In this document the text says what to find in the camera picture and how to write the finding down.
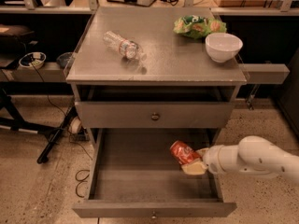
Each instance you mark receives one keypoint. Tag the grey metal drawer cabinet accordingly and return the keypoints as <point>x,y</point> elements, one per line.
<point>177,68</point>

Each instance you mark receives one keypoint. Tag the open grey middle drawer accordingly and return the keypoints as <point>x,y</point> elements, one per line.
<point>134,175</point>

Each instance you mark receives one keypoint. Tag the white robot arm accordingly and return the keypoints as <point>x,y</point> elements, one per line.
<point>252,156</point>

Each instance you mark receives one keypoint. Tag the closed grey top drawer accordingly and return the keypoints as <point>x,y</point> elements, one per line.
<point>154,114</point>

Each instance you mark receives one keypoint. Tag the white bowl on shelf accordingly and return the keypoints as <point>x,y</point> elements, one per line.
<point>33,60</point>

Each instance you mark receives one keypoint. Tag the white ceramic bowl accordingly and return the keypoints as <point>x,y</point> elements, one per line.
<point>222,47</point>

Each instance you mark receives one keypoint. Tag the black bag on shelf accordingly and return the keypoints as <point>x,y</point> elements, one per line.
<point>14,43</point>

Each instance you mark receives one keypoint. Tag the dark bowl on shelf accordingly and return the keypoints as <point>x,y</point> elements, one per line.
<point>65,59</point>

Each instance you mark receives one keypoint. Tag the green chip bag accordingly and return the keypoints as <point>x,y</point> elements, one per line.
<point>197,27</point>

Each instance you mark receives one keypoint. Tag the red coke can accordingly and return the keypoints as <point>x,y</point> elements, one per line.
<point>183,153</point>

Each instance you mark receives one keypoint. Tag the black stand legs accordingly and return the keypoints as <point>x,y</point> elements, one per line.
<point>18,123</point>

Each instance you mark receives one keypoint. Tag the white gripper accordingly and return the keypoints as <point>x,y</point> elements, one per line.
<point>211,159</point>

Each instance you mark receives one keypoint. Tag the clear plastic water bottle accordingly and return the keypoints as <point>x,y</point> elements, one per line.
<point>126,48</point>

